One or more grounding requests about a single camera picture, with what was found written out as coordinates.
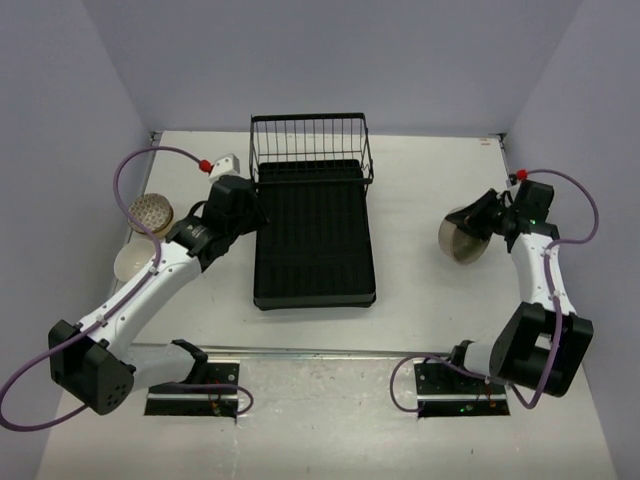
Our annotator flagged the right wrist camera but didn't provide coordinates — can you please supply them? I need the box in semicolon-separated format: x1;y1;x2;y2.
507;169;529;192

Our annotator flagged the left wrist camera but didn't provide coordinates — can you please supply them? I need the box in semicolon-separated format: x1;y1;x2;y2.
198;153;241;184

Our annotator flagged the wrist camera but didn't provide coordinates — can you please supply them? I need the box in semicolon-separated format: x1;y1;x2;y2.
198;153;241;184
507;169;529;192

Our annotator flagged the large cream bowl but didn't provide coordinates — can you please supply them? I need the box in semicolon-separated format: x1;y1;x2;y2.
438;218;490;265

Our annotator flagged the beige floral bowl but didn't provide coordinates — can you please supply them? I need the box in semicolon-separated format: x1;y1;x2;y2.
139;220;174;238

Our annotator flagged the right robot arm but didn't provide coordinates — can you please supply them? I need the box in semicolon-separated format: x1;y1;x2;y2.
438;180;594;397

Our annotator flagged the beige bowl with leaf print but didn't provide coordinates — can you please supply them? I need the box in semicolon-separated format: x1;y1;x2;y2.
113;239;155;283

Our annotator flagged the blue patterned bowl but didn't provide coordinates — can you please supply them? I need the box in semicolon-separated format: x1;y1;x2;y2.
129;193;174;228

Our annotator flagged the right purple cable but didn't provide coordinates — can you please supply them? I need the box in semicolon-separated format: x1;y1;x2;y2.
389;169;601;412

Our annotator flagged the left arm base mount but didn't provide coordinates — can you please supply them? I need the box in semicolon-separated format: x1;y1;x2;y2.
144;359;240;419

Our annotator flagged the black dish rack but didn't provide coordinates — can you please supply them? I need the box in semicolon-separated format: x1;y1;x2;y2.
249;112;376;311

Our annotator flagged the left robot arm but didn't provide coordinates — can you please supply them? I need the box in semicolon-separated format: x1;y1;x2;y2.
48;175;267;415

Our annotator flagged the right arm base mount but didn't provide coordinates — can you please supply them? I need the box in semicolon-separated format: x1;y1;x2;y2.
414;360;510;418

